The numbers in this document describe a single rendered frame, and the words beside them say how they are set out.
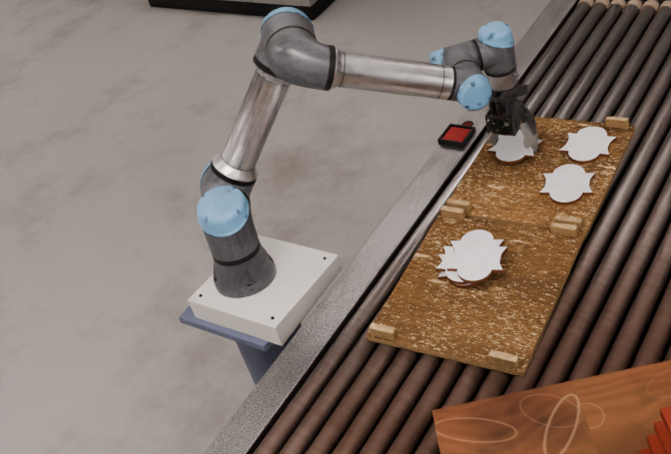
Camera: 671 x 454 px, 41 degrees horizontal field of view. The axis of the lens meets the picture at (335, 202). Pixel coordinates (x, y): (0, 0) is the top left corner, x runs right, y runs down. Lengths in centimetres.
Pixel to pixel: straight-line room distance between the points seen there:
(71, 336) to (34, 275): 50
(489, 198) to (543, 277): 31
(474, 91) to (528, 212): 35
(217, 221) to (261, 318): 24
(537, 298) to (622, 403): 40
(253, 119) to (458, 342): 68
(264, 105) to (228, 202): 23
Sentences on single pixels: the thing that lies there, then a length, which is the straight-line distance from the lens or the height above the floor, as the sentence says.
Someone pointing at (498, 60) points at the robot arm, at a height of 124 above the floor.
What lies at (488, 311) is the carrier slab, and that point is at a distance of 194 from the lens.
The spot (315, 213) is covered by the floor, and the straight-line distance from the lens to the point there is 384.
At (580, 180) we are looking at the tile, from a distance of 221.
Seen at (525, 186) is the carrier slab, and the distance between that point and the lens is 223.
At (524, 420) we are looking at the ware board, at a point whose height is 104.
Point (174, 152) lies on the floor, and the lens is 455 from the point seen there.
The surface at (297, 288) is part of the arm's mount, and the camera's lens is 212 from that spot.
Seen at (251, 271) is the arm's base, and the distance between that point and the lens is 212.
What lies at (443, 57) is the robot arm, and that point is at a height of 128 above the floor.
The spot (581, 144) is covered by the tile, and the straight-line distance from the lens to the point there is 233.
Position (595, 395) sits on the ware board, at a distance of 165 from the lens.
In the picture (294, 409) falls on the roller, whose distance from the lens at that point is 189.
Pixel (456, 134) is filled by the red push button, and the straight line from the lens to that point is 245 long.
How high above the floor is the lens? 233
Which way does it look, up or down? 37 degrees down
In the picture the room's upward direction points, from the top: 17 degrees counter-clockwise
